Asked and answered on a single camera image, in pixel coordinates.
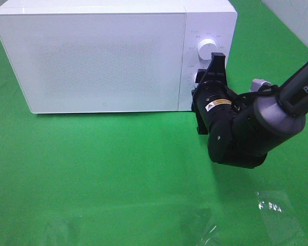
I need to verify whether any white microwave knob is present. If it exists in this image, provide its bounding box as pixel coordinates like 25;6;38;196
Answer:
194;72;202;86
198;38;217;60

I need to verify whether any clear tape patch right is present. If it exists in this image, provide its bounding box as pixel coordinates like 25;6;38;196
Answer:
256;190;307;245

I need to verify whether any clear tape patch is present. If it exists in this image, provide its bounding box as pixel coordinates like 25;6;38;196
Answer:
256;190;307;245
180;208;222;245

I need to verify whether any clear tape patch centre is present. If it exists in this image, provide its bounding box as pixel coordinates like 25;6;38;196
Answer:
180;208;222;245

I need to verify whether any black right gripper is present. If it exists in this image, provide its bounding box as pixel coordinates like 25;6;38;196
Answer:
191;52;233;135

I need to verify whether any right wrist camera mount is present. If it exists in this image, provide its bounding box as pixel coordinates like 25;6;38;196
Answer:
249;78;271;92

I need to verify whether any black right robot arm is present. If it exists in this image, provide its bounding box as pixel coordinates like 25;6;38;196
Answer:
191;52;308;169

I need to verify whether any white microwave oven body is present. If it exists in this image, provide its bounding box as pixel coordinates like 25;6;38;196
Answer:
0;1;238;111

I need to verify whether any white microwave door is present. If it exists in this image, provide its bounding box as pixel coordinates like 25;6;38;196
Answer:
0;13;185;113

